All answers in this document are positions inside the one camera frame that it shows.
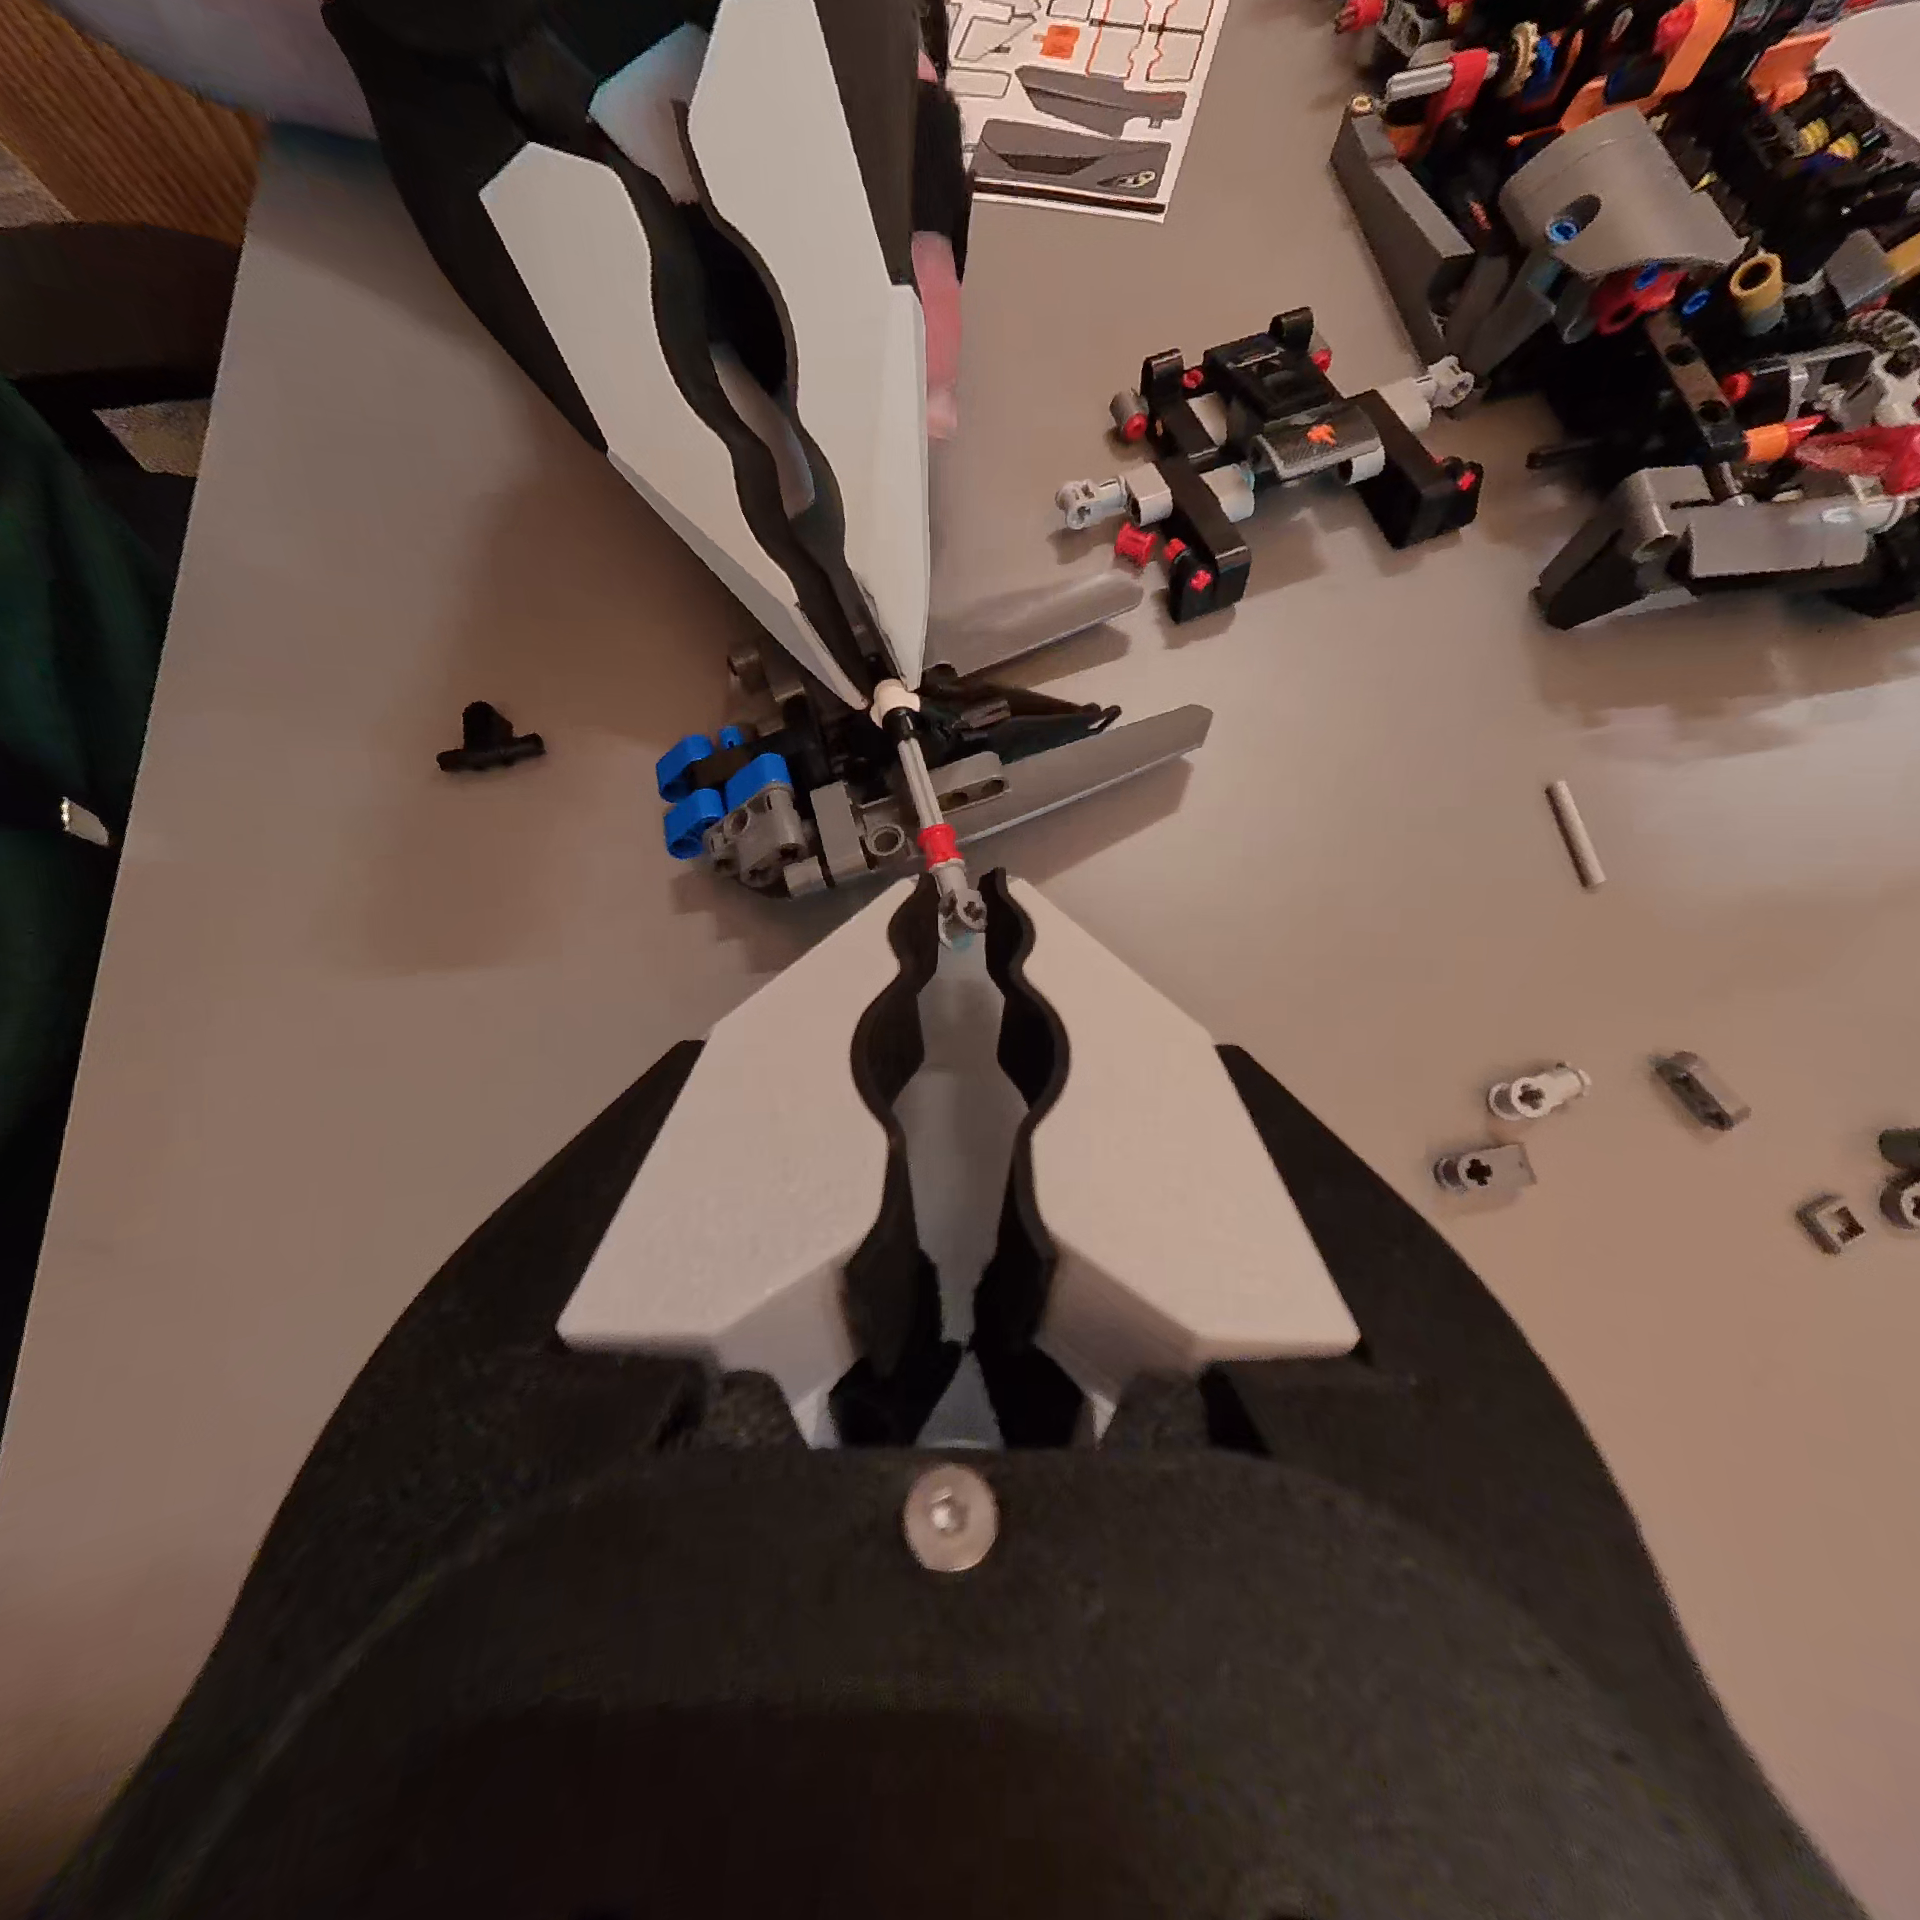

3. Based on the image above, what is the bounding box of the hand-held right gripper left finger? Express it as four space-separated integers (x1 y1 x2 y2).
555 879 965 1450

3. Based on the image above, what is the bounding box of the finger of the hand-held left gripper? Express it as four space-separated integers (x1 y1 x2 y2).
682 0 935 695
479 141 875 714

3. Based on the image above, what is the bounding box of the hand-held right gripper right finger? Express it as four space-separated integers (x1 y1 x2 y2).
972 873 1365 1450

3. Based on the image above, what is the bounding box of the metal axle with red bush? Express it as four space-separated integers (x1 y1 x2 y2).
896 721 991 939

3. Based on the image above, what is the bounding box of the grey black lego subassembly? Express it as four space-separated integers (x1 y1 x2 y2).
655 575 1215 902

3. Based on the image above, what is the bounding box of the person's left forearm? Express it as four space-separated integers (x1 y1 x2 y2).
181 0 378 145

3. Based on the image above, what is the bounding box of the lego sticker sheet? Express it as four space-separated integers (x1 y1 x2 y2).
943 0 1231 223

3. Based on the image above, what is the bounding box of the black grey lego module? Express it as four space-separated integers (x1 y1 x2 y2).
1054 306 1487 625

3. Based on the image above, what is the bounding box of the black T-shaped lego pin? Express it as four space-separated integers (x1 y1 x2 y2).
434 700 549 777

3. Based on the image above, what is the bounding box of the small dark lego bar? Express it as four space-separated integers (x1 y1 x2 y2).
1653 1050 1754 1132

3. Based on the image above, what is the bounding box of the partly built lego car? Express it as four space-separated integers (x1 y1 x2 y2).
1327 0 1920 634

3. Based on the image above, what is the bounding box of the person's left hand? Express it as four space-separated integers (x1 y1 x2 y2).
915 223 970 444

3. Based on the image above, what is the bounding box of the wooden beam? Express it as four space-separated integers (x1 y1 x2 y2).
0 0 266 250

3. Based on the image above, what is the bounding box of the person's green shirt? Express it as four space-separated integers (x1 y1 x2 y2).
0 375 173 1427

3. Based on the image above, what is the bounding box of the black drawstring cord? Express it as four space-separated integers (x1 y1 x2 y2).
0 779 120 858

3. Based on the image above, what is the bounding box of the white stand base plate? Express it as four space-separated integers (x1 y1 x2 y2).
1815 0 1920 92

